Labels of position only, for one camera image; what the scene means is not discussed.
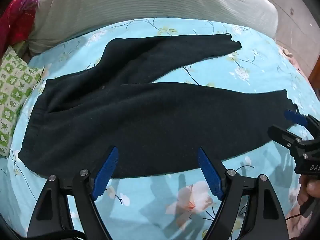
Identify thin black cable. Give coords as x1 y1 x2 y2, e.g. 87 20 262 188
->
285 212 303 222

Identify green checked pillow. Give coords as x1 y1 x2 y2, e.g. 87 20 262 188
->
0 45 44 158

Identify red sequinned cloth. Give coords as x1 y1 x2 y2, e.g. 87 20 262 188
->
0 0 38 58

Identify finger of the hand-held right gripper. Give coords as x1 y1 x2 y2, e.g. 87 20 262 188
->
267 125 305 156
284 109 320 138

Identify grey striped headboard cushion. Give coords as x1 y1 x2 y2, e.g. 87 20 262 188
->
26 0 279 57

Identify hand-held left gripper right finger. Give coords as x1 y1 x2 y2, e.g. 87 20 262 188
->
197 147 292 240

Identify person's right hand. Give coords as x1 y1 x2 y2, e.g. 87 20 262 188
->
297 173 320 207

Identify blue floral bed sheet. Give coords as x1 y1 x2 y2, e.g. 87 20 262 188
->
0 17 317 240

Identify black pants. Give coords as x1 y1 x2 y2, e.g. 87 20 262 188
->
18 34 299 179

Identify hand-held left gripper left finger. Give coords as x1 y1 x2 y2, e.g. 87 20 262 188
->
27 145 119 240

